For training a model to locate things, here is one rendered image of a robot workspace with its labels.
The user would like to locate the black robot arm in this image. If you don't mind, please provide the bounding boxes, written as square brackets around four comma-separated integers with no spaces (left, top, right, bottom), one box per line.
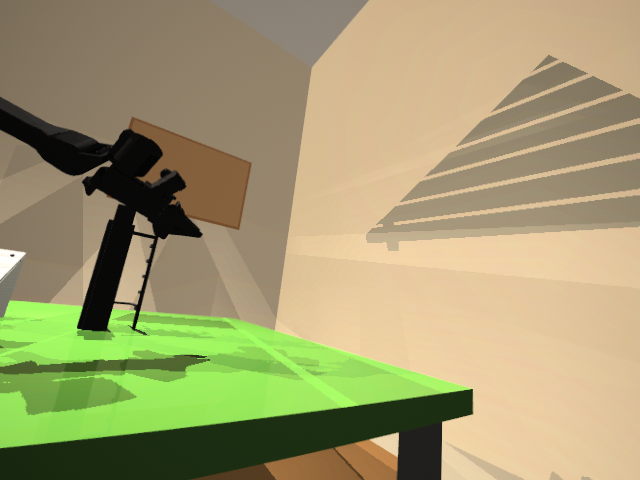
[0,96,186,202]

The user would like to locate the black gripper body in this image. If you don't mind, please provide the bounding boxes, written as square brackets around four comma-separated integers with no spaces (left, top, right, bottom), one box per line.
[122,180,185,240]

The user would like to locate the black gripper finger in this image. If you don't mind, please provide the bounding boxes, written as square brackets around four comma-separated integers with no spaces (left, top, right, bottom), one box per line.
[175,201,200,230]
[169,214,202,238]

